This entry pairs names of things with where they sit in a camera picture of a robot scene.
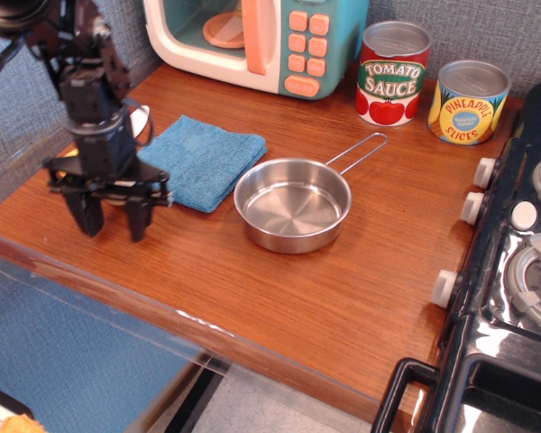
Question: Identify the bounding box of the black toy stove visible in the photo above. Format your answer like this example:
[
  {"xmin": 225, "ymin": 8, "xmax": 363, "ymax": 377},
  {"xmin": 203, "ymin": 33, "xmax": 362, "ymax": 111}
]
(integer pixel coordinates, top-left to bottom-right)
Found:
[{"xmin": 372, "ymin": 83, "xmax": 541, "ymax": 432}]

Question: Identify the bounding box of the white stove knob middle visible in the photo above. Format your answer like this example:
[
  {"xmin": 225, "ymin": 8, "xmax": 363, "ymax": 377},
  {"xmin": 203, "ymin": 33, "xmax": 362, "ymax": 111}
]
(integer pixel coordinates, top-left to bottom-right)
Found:
[{"xmin": 460, "ymin": 192, "xmax": 484, "ymax": 226}]

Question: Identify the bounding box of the yellow handled toy knife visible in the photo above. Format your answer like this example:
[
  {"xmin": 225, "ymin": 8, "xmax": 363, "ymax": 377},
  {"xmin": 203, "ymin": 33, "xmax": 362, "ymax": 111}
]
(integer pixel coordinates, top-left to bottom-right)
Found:
[{"xmin": 56, "ymin": 105, "xmax": 152, "ymax": 180}]

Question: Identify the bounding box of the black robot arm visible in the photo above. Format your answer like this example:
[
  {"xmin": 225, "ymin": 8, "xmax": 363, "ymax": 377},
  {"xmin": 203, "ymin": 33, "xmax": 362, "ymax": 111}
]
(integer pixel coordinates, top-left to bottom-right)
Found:
[{"xmin": 0, "ymin": 1, "xmax": 171, "ymax": 242}]

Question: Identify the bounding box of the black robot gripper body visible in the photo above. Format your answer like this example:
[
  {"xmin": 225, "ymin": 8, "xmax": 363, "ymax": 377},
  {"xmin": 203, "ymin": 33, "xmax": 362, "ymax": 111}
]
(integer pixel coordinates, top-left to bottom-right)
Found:
[{"xmin": 42, "ymin": 67, "xmax": 174, "ymax": 208}]

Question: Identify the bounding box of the small steel pan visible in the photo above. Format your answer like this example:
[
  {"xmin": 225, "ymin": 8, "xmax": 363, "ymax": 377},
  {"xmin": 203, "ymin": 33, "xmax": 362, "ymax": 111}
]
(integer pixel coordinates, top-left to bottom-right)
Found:
[{"xmin": 234, "ymin": 133, "xmax": 388, "ymax": 254}]

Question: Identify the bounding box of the beige toy potato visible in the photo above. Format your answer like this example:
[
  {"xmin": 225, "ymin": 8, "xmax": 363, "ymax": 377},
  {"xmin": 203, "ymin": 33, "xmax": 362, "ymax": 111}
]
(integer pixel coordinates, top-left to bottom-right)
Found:
[{"xmin": 104, "ymin": 198, "xmax": 126, "ymax": 207}]

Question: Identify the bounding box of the white stove knob bottom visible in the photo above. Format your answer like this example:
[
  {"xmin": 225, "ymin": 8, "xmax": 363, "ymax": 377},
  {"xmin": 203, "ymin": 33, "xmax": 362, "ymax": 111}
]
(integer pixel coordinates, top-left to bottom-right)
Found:
[{"xmin": 431, "ymin": 270, "xmax": 458, "ymax": 309}]

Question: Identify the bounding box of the white stove knob top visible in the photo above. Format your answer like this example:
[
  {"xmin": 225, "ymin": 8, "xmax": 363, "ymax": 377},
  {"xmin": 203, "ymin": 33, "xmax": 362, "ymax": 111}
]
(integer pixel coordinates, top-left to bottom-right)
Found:
[{"xmin": 473, "ymin": 158, "xmax": 497, "ymax": 189}]

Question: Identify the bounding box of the pineapple slices can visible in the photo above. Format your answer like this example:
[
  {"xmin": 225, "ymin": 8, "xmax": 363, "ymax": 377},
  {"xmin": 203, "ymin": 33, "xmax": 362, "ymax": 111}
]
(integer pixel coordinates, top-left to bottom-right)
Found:
[{"xmin": 427, "ymin": 60, "xmax": 511, "ymax": 145}]

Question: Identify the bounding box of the teal toy microwave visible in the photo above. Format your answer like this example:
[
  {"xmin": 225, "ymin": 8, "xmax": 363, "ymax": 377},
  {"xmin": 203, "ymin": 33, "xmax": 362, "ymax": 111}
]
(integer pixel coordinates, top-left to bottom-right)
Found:
[{"xmin": 143, "ymin": 0, "xmax": 369, "ymax": 100}]

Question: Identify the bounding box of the folded blue cloth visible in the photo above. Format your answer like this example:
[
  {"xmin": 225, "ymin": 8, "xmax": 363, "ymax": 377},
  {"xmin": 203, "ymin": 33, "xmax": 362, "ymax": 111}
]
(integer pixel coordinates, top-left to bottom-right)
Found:
[{"xmin": 138, "ymin": 115, "xmax": 267, "ymax": 214}]

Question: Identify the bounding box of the white stove knob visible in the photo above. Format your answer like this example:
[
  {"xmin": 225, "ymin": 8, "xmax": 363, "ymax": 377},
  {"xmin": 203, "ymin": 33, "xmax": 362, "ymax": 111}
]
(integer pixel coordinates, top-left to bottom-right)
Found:
[
  {"xmin": 460, "ymin": 192, "xmax": 484, "ymax": 226},
  {"xmin": 473, "ymin": 158, "xmax": 497, "ymax": 189},
  {"xmin": 431, "ymin": 270, "xmax": 458, "ymax": 309}
]

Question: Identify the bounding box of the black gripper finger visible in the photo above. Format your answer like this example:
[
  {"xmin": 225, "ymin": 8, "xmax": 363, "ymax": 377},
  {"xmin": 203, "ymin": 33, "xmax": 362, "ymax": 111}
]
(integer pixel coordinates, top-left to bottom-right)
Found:
[
  {"xmin": 63, "ymin": 191, "xmax": 104, "ymax": 237},
  {"xmin": 125, "ymin": 197, "xmax": 153, "ymax": 242}
]

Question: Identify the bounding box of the orange object bottom left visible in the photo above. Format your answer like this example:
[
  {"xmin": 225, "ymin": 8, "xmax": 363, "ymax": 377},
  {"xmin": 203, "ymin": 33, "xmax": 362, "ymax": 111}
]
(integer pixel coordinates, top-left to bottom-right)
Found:
[{"xmin": 0, "ymin": 414, "xmax": 46, "ymax": 433}]

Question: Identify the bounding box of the tomato sauce can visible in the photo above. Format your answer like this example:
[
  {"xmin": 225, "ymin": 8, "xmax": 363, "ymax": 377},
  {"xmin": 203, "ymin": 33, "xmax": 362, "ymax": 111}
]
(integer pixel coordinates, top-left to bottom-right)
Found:
[{"xmin": 355, "ymin": 21, "xmax": 432, "ymax": 126}]

